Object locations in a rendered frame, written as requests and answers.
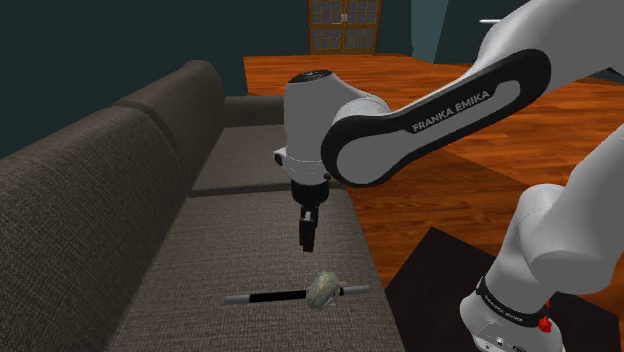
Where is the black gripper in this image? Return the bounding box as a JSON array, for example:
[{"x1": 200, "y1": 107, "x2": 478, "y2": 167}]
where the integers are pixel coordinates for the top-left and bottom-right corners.
[{"x1": 290, "y1": 178, "x2": 332, "y2": 254}]

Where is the green mottled stone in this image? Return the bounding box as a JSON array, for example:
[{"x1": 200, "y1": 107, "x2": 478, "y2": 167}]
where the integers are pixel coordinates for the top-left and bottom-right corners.
[{"x1": 306, "y1": 271, "x2": 341, "y2": 312}]

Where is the grey and black rod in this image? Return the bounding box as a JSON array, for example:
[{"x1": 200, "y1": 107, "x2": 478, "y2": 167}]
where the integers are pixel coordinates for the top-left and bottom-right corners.
[{"x1": 223, "y1": 284, "x2": 371, "y2": 306}]

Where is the grey fabric sofa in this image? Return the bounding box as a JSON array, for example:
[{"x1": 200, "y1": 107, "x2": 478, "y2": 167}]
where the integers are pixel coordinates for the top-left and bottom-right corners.
[{"x1": 0, "y1": 59, "x2": 407, "y2": 352}]

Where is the brown wooden glazed door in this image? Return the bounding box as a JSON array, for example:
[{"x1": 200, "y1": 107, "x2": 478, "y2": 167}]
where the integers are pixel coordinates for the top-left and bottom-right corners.
[{"x1": 307, "y1": 0, "x2": 384, "y2": 56}]

